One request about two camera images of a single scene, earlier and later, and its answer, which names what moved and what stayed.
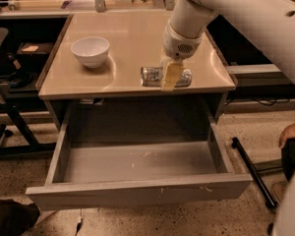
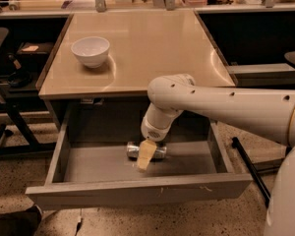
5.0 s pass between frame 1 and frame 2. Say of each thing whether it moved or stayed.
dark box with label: stayed
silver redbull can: moved
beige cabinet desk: stayed
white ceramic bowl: stayed
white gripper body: moved
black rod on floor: stayed
